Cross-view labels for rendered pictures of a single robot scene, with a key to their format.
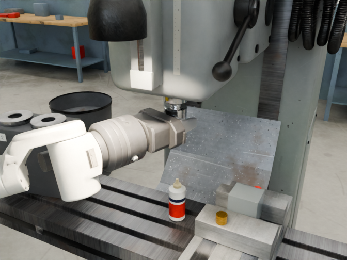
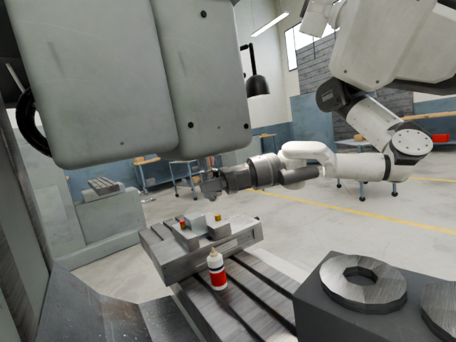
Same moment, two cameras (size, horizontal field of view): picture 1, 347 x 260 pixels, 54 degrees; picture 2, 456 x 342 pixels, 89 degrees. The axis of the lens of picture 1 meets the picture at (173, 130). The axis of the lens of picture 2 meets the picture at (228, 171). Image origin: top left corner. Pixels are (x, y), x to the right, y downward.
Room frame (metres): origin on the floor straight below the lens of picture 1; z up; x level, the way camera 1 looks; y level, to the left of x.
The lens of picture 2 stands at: (1.10, 0.34, 1.36)
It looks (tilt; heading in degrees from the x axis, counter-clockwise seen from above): 10 degrees down; 213
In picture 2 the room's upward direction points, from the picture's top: 10 degrees counter-clockwise
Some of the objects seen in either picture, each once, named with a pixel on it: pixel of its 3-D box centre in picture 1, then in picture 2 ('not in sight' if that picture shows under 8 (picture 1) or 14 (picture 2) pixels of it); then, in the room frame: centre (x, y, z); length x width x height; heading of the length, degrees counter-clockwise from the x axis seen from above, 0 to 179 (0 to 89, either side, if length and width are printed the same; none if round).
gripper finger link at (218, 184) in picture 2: not in sight; (212, 186); (0.67, 0.02, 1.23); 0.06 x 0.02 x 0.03; 133
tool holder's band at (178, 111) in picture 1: (175, 108); (208, 172); (0.65, 0.00, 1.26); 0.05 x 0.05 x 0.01
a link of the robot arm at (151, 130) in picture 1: (140, 135); (245, 176); (0.58, 0.06, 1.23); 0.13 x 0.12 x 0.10; 43
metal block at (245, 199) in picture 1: (245, 204); (195, 223); (0.58, -0.15, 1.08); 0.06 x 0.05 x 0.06; 62
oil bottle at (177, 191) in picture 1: (177, 197); (216, 267); (0.68, -0.01, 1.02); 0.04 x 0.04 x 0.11
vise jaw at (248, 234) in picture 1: (235, 230); (212, 224); (0.53, -0.12, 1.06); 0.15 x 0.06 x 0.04; 62
